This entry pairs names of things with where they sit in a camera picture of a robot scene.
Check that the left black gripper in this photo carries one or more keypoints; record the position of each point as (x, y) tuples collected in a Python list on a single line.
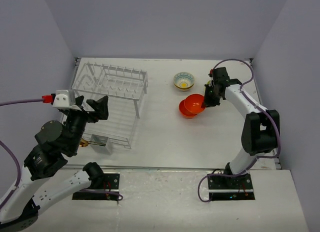
[(101, 106)]

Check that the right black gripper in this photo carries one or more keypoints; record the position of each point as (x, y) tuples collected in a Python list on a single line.
[(208, 102)]

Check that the orange bowl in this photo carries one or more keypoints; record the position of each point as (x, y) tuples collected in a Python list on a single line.
[(194, 103), (186, 113)]

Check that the floral patterned white bowl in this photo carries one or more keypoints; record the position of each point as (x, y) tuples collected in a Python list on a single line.
[(184, 89)]

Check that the yellow dotted white bowl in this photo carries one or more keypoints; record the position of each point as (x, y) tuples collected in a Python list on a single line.
[(183, 79)]

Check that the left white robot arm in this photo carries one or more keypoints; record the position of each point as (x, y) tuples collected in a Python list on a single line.
[(23, 203)]

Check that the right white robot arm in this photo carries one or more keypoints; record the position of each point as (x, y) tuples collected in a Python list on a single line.
[(260, 136)]

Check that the golden spoon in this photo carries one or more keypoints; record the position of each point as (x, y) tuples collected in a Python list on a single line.
[(85, 143)]

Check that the clear cutlery holder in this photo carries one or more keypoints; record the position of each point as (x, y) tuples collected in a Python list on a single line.
[(107, 149)]

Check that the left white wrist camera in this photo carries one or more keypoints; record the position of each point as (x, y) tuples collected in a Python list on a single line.
[(65, 100)]

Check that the white wire dish rack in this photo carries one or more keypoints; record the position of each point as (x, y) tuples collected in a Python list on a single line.
[(125, 88)]

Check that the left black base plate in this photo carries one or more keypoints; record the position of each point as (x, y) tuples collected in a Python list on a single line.
[(107, 190)]

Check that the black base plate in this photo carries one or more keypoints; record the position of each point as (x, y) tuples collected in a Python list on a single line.
[(107, 190), (230, 189)]

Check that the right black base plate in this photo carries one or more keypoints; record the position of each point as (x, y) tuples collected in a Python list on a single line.
[(230, 189)]

